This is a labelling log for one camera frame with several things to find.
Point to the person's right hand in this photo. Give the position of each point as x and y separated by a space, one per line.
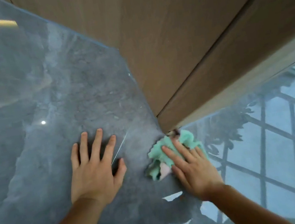
194 173

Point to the person's left hand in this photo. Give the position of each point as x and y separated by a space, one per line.
93 176

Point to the mint green cleaning cloth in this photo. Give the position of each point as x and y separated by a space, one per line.
157 154

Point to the brown wooden cabinet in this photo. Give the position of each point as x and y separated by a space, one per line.
177 18

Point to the person's right forearm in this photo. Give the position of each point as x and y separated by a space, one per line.
242 210

